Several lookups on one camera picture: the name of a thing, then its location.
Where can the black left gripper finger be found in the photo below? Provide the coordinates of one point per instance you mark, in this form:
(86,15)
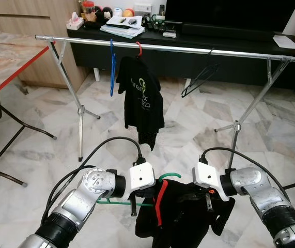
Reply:
(134,206)

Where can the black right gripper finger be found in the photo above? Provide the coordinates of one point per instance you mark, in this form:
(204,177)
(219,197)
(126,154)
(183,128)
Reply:
(210,202)

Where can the green plastic hanger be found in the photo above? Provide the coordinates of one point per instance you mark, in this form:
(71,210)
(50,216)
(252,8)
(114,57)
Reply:
(170,174)

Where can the black garment with red stripes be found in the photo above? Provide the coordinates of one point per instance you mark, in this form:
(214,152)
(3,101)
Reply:
(183,217)

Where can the black plastic hanger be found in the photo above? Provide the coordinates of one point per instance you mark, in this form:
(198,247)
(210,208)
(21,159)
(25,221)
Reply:
(184,94)

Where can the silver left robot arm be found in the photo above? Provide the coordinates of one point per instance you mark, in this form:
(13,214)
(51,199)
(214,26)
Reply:
(85,196)

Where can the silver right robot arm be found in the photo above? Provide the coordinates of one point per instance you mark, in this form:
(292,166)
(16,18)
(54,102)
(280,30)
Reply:
(261,191)

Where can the blue plastic hanger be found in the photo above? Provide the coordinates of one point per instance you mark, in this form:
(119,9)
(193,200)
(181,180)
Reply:
(112,72)

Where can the red plastic hanger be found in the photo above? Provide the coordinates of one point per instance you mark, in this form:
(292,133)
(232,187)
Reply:
(140,50)

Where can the black printed t-shirt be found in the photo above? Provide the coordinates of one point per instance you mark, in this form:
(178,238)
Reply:
(142,108)

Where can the black TV console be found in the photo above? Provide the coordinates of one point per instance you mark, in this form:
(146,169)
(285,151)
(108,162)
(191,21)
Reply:
(230,72)

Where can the silver metal clothes rack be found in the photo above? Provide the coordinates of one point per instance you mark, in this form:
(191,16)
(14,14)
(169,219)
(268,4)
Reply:
(178,50)

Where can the small white device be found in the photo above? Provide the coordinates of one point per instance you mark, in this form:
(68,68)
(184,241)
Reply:
(169,34)

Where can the black soundbar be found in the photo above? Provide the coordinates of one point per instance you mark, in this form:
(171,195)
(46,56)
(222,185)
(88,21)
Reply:
(224,32)

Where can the stack of papers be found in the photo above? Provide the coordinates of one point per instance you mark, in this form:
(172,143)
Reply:
(121,31)

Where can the white paper sheet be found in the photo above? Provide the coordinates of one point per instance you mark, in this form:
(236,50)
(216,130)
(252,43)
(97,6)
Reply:
(286,42)

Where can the black television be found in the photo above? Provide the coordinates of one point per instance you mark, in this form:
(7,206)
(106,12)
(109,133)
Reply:
(230,13)

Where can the orange ball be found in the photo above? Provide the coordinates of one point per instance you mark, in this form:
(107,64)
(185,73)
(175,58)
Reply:
(128,12)

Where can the black plush toy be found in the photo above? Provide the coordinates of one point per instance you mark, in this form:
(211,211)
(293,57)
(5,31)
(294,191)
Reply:
(102,14)

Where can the pink white tissue box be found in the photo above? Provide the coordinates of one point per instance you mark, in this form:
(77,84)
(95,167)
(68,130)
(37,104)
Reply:
(75,23)

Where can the marble folding table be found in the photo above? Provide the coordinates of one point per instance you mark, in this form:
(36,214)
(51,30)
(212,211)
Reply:
(8,62)

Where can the red-lidded jar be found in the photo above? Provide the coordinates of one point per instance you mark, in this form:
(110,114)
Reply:
(88,9)

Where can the light wooden cabinet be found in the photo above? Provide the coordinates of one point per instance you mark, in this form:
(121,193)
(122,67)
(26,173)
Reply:
(33,15)

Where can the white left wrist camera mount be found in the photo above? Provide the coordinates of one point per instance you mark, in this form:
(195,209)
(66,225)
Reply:
(139,178)

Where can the white wall socket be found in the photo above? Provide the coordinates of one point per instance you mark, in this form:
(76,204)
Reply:
(143,8)

